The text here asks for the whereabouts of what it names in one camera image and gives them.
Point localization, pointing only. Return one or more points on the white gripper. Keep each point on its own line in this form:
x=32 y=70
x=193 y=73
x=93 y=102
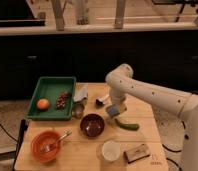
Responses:
x=118 y=98

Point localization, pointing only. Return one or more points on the blue sponge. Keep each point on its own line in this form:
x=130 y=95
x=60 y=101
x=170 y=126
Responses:
x=112 y=111

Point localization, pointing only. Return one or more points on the purple bowl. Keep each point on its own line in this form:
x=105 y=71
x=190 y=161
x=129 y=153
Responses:
x=92 y=125

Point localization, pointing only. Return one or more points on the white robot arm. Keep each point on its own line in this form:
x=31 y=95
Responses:
x=182 y=104

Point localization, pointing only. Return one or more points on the orange bowl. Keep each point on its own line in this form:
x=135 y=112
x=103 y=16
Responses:
x=42 y=140

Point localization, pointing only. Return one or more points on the green chili pepper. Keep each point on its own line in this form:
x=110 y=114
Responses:
x=131 y=127

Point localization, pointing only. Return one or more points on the white cup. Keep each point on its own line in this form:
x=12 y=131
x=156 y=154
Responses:
x=109 y=151

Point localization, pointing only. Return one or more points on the brown scrubbing block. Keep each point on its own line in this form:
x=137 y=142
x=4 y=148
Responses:
x=136 y=153

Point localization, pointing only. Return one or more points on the green plastic tray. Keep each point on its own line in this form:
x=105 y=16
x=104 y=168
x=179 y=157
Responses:
x=51 y=88

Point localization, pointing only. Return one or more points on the orange fruit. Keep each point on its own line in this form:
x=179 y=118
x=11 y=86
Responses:
x=43 y=104

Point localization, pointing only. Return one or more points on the metal fork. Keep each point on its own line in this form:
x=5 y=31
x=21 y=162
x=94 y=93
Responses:
x=50 y=147

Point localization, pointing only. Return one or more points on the white handled dish brush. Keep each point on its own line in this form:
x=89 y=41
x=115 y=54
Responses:
x=101 y=101

